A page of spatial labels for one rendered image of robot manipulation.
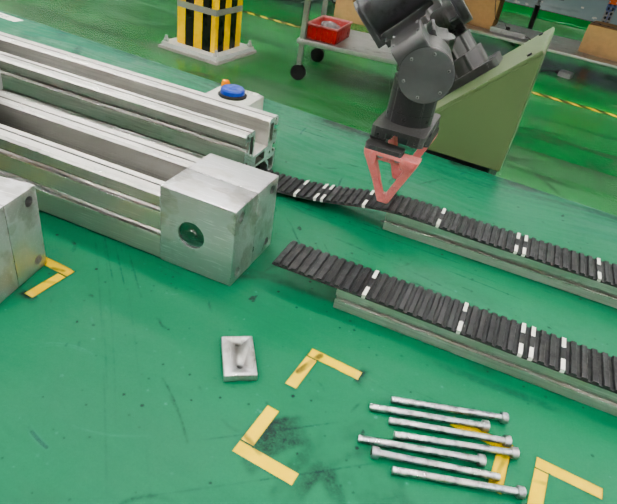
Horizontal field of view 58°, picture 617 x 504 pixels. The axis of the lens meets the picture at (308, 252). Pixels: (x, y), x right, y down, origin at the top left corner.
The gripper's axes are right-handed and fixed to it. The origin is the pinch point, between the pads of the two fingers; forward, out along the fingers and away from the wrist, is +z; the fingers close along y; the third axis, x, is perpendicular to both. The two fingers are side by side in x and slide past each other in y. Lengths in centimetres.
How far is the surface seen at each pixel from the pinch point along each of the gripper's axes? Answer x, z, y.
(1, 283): -27.9, 3.8, 37.4
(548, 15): 21, 75, -747
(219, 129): -23.4, -2.5, 4.8
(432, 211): 6.1, 2.4, -0.9
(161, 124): -32.7, -0.4, 4.5
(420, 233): 5.7, 4.6, 1.9
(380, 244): 1.5, 5.8, 5.8
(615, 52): 77, 54, -464
